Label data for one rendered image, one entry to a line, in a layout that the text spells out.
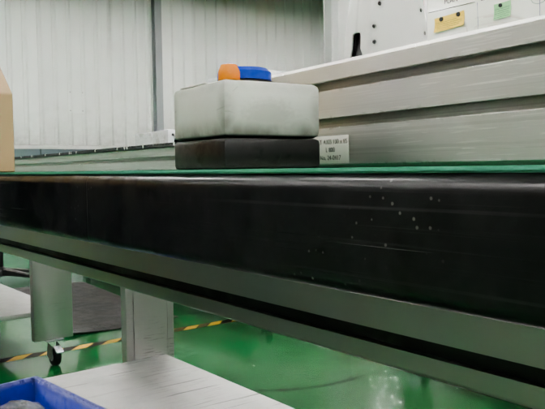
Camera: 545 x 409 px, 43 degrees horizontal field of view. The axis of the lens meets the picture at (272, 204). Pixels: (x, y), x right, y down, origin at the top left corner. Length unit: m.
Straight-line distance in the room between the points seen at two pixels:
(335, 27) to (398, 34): 8.38
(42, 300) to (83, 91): 9.86
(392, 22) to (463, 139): 0.41
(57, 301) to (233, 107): 2.50
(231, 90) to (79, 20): 12.29
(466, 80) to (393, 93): 0.07
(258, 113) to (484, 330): 0.22
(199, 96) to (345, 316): 0.19
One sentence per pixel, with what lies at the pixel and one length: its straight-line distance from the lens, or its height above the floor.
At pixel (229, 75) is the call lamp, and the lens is 0.47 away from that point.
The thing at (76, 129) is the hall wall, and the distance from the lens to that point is 12.45.
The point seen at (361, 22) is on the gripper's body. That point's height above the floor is 0.95.
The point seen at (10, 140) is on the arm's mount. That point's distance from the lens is 0.67.
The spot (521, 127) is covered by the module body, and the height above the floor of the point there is 0.80.
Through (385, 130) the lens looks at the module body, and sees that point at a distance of 0.51.
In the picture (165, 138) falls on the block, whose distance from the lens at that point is 1.66.
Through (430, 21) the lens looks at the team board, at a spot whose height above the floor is 1.65.
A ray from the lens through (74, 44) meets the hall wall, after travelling 12.63.
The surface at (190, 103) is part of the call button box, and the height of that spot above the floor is 0.83.
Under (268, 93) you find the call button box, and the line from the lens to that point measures 0.48.
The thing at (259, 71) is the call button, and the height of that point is 0.85.
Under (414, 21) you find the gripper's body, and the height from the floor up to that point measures 0.95.
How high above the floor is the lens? 0.78
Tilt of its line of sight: 3 degrees down
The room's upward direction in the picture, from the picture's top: 1 degrees counter-clockwise
